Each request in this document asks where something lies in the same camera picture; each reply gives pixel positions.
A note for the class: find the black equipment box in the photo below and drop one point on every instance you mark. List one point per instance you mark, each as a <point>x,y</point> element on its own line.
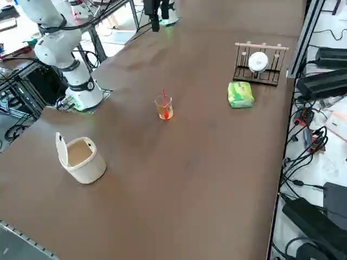
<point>43,84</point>

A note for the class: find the large black power adapter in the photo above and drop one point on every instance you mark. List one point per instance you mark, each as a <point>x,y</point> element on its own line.
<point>306,219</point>

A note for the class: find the red stirring rod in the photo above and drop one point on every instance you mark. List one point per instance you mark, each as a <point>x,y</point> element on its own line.
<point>166,115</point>

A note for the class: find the pink white box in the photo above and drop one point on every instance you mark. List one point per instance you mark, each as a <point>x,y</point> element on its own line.
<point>337,123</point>

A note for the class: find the cream trash bin with lid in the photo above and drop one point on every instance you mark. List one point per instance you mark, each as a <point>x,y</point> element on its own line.
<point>86,168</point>

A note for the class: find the short black power adapter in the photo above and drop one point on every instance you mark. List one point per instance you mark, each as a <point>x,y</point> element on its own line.
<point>332,57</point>

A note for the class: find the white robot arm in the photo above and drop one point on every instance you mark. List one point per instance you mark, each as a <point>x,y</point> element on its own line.
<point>76,78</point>
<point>173,17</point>

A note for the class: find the aluminium table edge rail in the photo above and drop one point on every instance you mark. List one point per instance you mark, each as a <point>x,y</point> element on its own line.
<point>24,239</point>

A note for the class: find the green item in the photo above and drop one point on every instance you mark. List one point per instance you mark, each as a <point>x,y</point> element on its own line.
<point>32,42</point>

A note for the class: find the white cup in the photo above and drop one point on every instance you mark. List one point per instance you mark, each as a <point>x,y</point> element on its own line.
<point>258,61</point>

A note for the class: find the aluminium profile post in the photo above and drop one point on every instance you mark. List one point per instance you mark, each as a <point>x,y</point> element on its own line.
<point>304,40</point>

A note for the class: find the glass beaker with yellow liquid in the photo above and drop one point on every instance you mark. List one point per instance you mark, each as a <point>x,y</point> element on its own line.
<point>160,111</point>

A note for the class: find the orange black connector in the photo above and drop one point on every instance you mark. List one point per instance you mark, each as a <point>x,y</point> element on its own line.
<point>305,115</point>

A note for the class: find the aluminium frame strut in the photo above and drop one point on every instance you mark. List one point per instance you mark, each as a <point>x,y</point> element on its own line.
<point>99,44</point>

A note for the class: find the long black power adapter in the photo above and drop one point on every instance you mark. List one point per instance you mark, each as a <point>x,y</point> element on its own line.
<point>322,84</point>

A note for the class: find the green tissue pack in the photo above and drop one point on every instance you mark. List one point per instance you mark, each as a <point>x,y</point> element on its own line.
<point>240,94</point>

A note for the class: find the orange black plug bundle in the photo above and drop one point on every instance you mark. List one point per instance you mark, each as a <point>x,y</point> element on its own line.
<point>315,143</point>

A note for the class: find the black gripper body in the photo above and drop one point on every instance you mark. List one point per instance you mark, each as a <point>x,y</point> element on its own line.
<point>165,8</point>
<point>151,7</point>

